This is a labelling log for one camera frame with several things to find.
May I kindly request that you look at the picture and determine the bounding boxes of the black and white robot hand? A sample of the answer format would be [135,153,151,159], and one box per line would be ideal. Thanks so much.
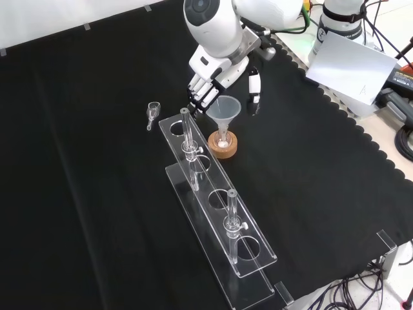
[186,45,263,118]

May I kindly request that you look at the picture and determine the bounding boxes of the clear plastic funnel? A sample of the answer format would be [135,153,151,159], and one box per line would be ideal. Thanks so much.
[205,95,242,143]

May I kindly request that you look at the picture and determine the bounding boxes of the round-bottom glass flask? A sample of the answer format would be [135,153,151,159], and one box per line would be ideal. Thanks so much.
[215,127,233,150]

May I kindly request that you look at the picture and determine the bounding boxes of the clear acrylic funnel stand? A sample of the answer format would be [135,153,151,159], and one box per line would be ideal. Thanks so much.
[157,107,278,309]

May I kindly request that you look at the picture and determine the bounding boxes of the pale board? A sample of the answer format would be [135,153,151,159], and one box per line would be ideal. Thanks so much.
[305,30,399,106]

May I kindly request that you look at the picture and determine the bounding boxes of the black cloth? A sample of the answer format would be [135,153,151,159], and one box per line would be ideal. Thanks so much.
[0,0,413,310]

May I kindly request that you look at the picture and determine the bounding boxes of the black plug adapter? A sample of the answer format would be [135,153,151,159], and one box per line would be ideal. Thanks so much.
[375,87,413,126]

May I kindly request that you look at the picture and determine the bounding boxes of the black and orange power unit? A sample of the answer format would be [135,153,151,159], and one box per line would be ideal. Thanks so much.
[385,61,413,98]

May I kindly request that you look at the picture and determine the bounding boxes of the black tripod leg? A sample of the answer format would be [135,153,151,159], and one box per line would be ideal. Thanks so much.
[394,34,413,61]

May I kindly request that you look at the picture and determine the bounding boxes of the clear acrylic cloth clip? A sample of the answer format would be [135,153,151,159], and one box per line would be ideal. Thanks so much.
[376,229,398,252]
[273,280,295,306]

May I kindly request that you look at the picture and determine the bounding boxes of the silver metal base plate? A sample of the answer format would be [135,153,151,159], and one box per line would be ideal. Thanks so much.
[268,19,383,118]

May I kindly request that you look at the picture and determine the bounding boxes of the cork ring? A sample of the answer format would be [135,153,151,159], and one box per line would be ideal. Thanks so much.
[207,130,239,160]

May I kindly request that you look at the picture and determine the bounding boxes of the green cable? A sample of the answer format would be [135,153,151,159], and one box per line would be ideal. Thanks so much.
[274,5,319,35]

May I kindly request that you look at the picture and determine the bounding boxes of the coiled black cable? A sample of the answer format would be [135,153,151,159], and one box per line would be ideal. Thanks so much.
[394,124,413,163]

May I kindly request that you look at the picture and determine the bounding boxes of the black floor cables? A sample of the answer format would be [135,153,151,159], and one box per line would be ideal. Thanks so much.
[296,256,413,310]

